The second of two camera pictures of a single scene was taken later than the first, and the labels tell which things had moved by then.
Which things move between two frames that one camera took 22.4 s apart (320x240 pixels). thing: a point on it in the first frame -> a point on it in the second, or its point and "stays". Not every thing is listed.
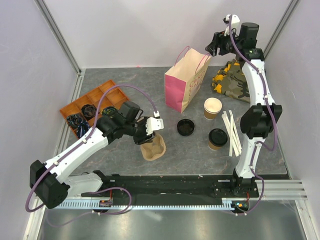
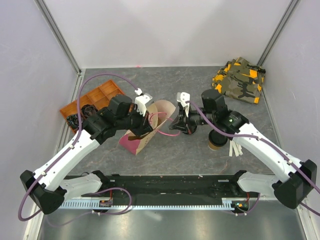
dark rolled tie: [74, 120] stays
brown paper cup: [217, 137] stays
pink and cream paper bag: [183, 82] -> [159, 111]
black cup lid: [217, 137] stays
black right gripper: [217, 41] -> [183, 122]
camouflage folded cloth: [231, 81] stays
